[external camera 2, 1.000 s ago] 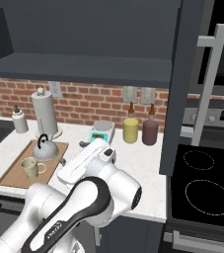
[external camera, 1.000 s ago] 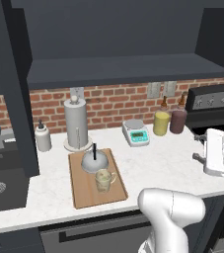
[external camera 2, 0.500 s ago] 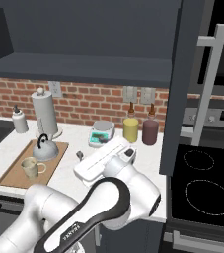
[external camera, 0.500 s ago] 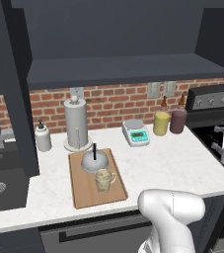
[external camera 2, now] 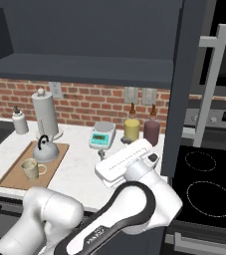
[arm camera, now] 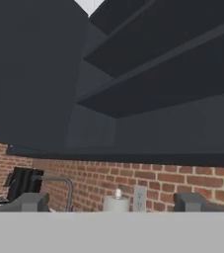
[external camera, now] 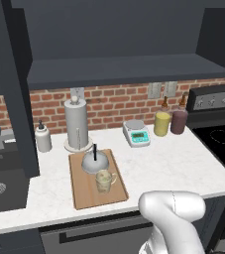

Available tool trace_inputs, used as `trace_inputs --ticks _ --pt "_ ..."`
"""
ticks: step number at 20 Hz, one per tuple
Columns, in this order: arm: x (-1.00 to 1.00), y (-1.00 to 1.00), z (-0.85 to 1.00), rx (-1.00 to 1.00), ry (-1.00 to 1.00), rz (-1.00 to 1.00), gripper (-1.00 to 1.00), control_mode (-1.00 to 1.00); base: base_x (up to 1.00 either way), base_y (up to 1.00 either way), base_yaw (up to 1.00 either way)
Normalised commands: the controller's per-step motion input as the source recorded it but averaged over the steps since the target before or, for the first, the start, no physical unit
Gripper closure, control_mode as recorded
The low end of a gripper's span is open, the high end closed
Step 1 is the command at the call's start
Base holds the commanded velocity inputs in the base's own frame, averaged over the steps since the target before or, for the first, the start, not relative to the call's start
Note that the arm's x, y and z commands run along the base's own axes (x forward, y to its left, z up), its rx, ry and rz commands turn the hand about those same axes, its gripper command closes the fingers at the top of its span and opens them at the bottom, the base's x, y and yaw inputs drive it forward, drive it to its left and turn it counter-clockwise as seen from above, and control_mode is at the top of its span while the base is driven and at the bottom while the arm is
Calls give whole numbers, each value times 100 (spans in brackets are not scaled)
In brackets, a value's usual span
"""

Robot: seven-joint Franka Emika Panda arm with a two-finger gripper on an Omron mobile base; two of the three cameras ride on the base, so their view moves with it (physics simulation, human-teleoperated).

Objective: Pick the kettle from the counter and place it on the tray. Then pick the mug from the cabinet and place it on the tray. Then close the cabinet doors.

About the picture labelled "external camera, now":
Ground pale green patterned mug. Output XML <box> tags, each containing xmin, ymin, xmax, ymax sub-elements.
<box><xmin>94</xmin><ymin>169</ymin><xmax>118</xmax><ymax>195</ymax></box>

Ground wooden tray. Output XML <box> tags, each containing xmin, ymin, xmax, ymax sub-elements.
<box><xmin>67</xmin><ymin>148</ymin><xmax>130</xmax><ymax>211</ymax></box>

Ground dark grey left cabinet door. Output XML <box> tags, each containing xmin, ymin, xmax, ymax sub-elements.
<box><xmin>0</xmin><ymin>0</ymin><xmax>41</xmax><ymax>179</ymax></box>

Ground dark grey cabinet door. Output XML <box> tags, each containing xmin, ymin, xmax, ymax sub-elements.
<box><xmin>195</xmin><ymin>7</ymin><xmax>225</xmax><ymax>84</ymax></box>
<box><xmin>0</xmin><ymin>0</ymin><xmax>41</xmax><ymax>179</ymax></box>

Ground dark grey right cabinet door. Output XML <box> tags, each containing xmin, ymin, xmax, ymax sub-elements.
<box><xmin>195</xmin><ymin>7</ymin><xmax>225</xmax><ymax>84</ymax></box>

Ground dark grey base cabinet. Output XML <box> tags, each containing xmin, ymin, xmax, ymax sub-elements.
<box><xmin>0</xmin><ymin>227</ymin><xmax>47</xmax><ymax>254</ymax></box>

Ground white and teal kitchen scale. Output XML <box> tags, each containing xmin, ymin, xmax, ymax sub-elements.
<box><xmin>122</xmin><ymin>119</ymin><xmax>152</xmax><ymax>149</ymax></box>

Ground white paper towel roll holder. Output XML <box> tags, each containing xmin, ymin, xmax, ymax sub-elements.
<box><xmin>62</xmin><ymin>95</ymin><xmax>94</xmax><ymax>154</ymax></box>

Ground yellow bottle with brown cap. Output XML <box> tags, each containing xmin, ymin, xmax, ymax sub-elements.
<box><xmin>153</xmin><ymin>95</ymin><xmax>172</xmax><ymax>138</ymax></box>

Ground purple bottle with brown cap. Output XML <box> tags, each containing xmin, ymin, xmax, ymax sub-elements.
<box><xmin>169</xmin><ymin>94</ymin><xmax>189</xmax><ymax>136</ymax></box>

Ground white soap dispenser bottle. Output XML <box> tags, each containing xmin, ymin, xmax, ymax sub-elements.
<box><xmin>35</xmin><ymin>119</ymin><xmax>53</xmax><ymax>154</ymax></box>

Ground black stove with control panel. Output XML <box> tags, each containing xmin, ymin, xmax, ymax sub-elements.
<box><xmin>185</xmin><ymin>82</ymin><xmax>225</xmax><ymax>254</ymax></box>

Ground dark grey drawer front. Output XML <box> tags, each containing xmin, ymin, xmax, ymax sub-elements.
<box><xmin>39</xmin><ymin>211</ymin><xmax>156</xmax><ymax>254</ymax></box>

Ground dark sink basin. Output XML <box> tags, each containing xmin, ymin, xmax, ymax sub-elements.
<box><xmin>0</xmin><ymin>144</ymin><xmax>31</xmax><ymax>215</ymax></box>

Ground silver kettle with black handle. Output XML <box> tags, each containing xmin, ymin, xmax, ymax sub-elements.
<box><xmin>80</xmin><ymin>143</ymin><xmax>111</xmax><ymax>175</ymax></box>

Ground grey wall outlet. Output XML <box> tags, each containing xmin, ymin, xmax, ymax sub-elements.
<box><xmin>163</xmin><ymin>80</ymin><xmax>178</xmax><ymax>98</ymax></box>
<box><xmin>69</xmin><ymin>86</ymin><xmax>86</xmax><ymax>101</ymax></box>
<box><xmin>147</xmin><ymin>81</ymin><xmax>164</xmax><ymax>99</ymax></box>

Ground dark grey wall cabinet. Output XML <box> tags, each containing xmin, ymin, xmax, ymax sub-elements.
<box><xmin>10</xmin><ymin>0</ymin><xmax>225</xmax><ymax>91</ymax></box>

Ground black drawer handle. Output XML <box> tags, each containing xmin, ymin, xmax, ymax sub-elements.
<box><xmin>58</xmin><ymin>221</ymin><xmax>154</xmax><ymax>245</ymax></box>

